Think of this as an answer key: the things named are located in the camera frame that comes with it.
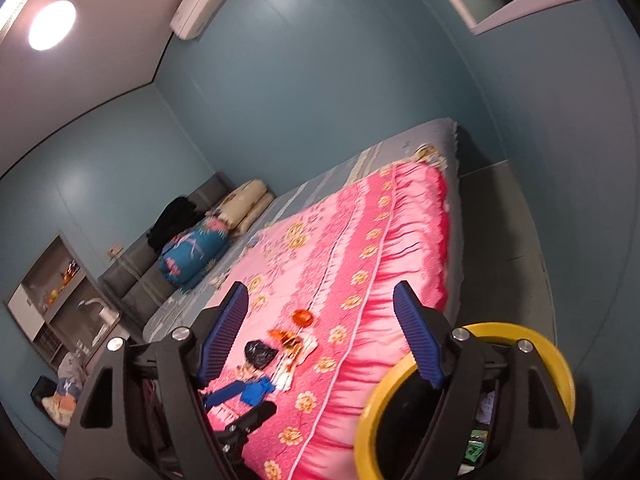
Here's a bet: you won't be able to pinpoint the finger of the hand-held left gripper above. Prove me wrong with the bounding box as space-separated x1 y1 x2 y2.
202 379 248 409
214 401 277 443

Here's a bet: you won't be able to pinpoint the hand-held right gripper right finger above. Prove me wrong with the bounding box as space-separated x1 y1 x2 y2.
392 281 586 480

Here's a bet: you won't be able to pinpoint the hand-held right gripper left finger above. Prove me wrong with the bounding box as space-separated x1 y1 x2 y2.
59 281 249 480

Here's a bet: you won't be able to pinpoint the blue wrapper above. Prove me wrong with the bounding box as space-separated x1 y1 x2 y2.
240 377 277 406

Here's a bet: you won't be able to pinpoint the small black plastic bag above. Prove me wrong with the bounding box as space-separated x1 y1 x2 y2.
244 340 278 369

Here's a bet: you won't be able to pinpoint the orange snack wrapper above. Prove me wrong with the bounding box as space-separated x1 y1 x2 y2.
269 329 306 356

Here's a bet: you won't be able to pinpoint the long white foam fruit net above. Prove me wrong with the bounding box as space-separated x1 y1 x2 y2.
274 335 319 391

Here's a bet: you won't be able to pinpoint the black bin with yellow rim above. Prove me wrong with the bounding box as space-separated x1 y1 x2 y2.
355 322 576 480

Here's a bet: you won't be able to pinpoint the green packet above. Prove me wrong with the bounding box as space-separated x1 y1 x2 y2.
462 430 488 463

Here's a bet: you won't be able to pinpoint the blue floral folded quilt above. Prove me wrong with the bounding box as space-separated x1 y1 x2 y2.
158 215 232 291

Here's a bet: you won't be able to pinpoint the grey upholstered headboard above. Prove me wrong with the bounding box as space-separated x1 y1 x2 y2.
98 172 233 318

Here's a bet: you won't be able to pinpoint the pink floral blanket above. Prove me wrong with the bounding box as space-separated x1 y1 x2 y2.
200 160 451 480

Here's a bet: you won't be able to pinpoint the black folded clothes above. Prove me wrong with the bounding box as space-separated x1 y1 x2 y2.
146 196 206 256

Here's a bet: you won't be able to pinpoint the white desk lamp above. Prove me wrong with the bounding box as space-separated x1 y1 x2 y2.
77 297 119 327

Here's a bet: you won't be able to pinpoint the beige folded quilt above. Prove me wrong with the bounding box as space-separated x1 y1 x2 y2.
215 180 275 233

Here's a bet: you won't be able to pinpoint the pile of clothes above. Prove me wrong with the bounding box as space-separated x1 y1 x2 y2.
40 350 87 428

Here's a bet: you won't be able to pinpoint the white shelf cabinet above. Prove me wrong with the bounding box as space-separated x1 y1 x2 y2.
5 232 132 368

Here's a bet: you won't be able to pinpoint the yellow patterned pillow corner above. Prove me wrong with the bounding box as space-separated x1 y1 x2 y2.
415 142 448 169

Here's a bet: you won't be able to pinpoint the white air conditioner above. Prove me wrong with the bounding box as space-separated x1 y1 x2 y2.
169 0 256 41

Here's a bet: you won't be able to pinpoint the round ceiling light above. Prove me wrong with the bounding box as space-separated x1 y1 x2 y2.
28 0 77 52

